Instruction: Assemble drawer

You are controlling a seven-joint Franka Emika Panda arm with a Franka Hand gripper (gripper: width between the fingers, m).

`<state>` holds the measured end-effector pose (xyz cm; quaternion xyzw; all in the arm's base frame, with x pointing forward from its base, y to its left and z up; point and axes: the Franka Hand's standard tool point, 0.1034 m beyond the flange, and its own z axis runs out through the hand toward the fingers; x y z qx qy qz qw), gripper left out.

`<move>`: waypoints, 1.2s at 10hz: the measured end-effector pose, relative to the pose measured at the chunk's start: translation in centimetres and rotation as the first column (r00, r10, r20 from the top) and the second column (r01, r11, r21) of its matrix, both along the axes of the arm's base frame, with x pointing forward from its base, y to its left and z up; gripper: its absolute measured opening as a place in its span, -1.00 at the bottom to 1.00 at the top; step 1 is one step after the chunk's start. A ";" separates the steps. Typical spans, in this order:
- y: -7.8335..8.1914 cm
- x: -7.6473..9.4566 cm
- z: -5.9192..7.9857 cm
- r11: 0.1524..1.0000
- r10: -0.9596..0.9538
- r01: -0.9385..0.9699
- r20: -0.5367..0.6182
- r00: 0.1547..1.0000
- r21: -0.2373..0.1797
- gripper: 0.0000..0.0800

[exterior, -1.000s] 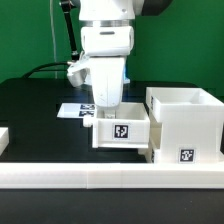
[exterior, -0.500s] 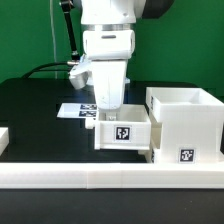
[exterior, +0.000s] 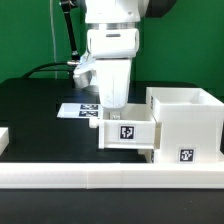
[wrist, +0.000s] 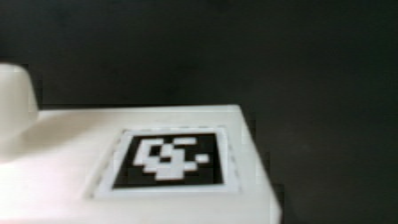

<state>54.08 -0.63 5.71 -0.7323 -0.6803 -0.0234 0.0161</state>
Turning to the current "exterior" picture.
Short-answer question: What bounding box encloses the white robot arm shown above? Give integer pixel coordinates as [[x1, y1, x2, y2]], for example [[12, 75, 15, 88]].
[[74, 0, 177, 119]]

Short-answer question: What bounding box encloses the white fence wall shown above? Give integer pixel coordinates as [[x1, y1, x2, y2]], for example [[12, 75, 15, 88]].
[[0, 127, 9, 155], [0, 163, 224, 189]]

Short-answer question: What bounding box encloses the black cable bundle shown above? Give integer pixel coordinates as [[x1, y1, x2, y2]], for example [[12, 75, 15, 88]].
[[21, 0, 82, 80]]

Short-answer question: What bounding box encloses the white left fence wall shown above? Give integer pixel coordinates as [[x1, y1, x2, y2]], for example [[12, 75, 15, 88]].
[[0, 127, 9, 155]]

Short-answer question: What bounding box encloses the white marker base plate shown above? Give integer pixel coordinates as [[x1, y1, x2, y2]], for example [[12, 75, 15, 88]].
[[57, 103, 102, 118]]

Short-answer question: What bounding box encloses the white front fence wall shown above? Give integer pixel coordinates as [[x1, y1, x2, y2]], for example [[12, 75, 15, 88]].
[[0, 163, 224, 189]]

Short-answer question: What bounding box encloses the white drawer box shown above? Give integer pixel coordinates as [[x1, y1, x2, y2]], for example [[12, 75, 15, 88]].
[[89, 103, 156, 150], [138, 149, 154, 163]]

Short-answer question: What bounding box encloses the thin white cable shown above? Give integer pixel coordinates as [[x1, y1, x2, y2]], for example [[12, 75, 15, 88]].
[[49, 0, 59, 80]]

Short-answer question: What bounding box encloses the white front drawer box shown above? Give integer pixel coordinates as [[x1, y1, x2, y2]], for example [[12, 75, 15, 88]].
[[138, 149, 154, 163]]

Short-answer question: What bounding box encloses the white drawer cabinet frame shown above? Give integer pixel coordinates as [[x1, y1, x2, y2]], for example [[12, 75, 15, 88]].
[[146, 87, 224, 164]]

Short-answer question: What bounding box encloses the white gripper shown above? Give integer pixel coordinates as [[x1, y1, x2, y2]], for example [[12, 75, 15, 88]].
[[87, 28, 139, 120]]

